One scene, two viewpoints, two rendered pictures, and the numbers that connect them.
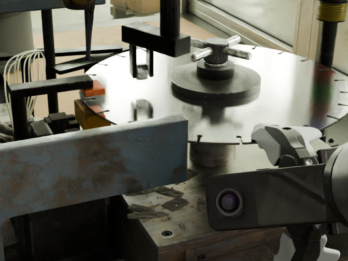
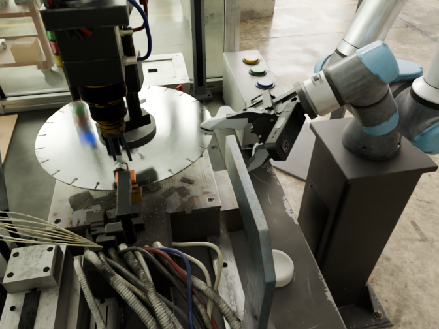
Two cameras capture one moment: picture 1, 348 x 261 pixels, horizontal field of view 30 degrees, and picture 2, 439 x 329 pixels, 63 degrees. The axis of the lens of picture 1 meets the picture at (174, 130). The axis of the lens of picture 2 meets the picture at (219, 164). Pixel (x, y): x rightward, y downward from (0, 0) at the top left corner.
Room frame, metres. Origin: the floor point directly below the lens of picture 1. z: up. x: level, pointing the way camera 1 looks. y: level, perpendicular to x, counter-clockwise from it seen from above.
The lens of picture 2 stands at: (0.44, 0.46, 1.36)
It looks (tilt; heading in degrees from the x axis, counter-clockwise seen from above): 42 degrees down; 283
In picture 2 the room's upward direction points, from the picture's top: straight up
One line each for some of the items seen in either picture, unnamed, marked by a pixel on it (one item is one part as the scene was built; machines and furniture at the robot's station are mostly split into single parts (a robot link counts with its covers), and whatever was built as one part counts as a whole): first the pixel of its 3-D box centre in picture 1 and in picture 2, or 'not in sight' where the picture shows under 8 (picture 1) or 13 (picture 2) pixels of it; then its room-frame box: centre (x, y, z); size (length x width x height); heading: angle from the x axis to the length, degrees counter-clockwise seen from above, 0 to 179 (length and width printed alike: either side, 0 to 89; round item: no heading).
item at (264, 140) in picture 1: (290, 135); (224, 115); (0.57, -0.11, 0.96); 0.09 x 0.06 x 0.03; 14
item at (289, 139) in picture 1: (289, 155); (248, 119); (0.52, -0.10, 0.97); 0.09 x 0.02 x 0.05; 14
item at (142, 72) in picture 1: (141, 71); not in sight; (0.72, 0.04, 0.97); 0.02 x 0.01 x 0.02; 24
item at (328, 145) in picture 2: not in sight; (339, 228); (0.22, -0.39, 0.37); 0.40 x 0.40 x 0.75; 24
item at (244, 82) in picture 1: (215, 73); (126, 123); (0.74, -0.05, 0.96); 0.11 x 0.11 x 0.03
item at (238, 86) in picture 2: not in sight; (250, 96); (0.56, -0.43, 0.82); 0.28 x 0.11 x 0.15; 114
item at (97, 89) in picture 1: (58, 110); (127, 203); (0.66, 0.13, 0.95); 0.10 x 0.03 x 0.07; 114
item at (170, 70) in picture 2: not in sight; (155, 94); (0.83, -0.38, 0.82); 0.18 x 0.18 x 0.15; 24
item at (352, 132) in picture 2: not in sight; (375, 127); (0.22, -0.39, 0.80); 0.15 x 0.15 x 0.10
